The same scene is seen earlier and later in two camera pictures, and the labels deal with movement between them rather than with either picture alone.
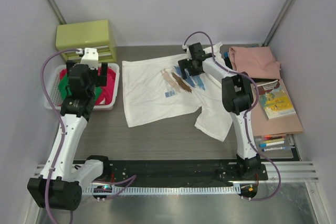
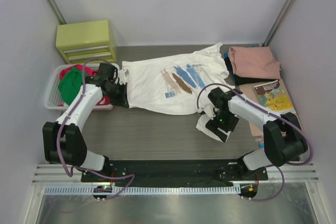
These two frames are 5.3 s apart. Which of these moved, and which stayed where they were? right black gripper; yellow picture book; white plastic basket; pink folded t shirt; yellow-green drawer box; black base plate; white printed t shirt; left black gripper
Moved: left black gripper; white printed t shirt; right black gripper
Stayed: black base plate; pink folded t shirt; yellow-green drawer box; white plastic basket; yellow picture book
